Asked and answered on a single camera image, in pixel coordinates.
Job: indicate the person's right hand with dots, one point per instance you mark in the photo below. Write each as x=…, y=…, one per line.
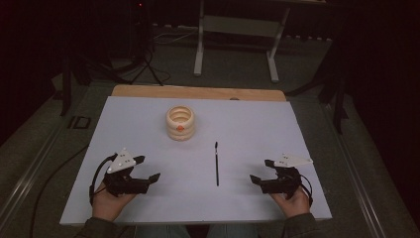
x=292, y=205

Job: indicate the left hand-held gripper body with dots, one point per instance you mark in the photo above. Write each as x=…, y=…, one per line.
x=124, y=185

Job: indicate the black metal stand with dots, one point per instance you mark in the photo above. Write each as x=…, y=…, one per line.
x=336, y=105
x=66, y=89

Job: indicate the black tripod stand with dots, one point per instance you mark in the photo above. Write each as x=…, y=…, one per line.
x=145, y=62

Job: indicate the wooden table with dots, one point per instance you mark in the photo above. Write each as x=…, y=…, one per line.
x=198, y=93

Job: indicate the metal floor rail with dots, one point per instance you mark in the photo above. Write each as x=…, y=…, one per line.
x=360, y=188
x=29, y=178

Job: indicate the white board sheet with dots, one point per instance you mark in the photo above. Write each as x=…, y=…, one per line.
x=204, y=205

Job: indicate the white metal table frame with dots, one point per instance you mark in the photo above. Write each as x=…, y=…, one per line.
x=237, y=26

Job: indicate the black pen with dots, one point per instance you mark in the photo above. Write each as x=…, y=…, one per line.
x=217, y=165

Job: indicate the cream ribbed pen holder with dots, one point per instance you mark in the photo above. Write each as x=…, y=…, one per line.
x=180, y=129

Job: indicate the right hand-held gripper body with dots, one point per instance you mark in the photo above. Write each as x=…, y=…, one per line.
x=284, y=183

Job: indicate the person's left hand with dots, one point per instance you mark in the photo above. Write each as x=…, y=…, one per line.
x=110, y=205

